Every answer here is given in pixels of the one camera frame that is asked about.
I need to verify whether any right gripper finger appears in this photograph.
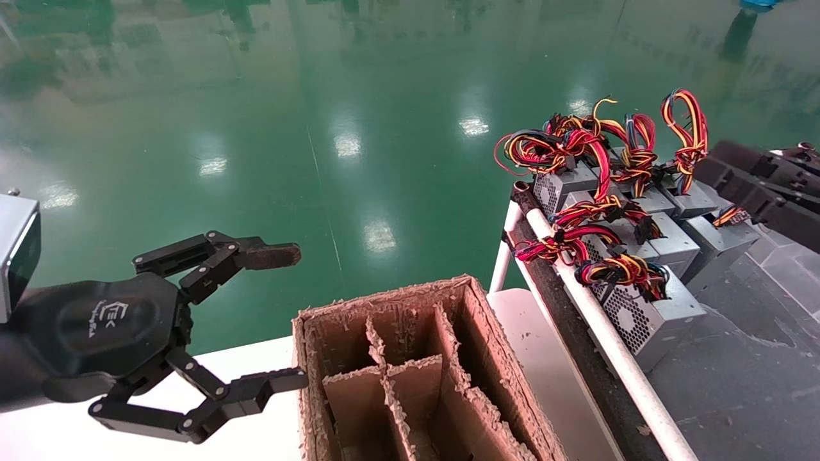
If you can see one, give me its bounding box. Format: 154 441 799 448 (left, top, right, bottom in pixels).
710 141 820 200
695 159 820 254

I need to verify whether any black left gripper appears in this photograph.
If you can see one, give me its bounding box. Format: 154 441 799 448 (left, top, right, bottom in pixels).
13 230 310 444

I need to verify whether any grey power supply with wires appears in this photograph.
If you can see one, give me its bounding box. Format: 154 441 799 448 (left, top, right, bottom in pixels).
602 114 677 215
495 96 619 217
660 88 721 222
575 252 709 373
554 194 700 282
514 223 660 270
682 205 762 295

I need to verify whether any cardboard divider insert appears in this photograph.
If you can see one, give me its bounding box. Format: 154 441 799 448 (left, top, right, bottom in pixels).
320 301 536 461

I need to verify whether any dark grey rack shelf panel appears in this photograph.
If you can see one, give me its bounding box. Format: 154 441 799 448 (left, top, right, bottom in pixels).
641 243 820 461

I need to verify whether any frayed brown cardboard box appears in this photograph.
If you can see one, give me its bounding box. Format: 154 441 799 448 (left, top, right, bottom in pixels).
291 275 568 461

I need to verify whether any white pipe rack frame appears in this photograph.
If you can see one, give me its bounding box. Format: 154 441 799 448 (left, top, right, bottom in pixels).
489 142 820 461

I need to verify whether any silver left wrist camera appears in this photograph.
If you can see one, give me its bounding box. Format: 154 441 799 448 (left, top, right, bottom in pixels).
0 192 42 324

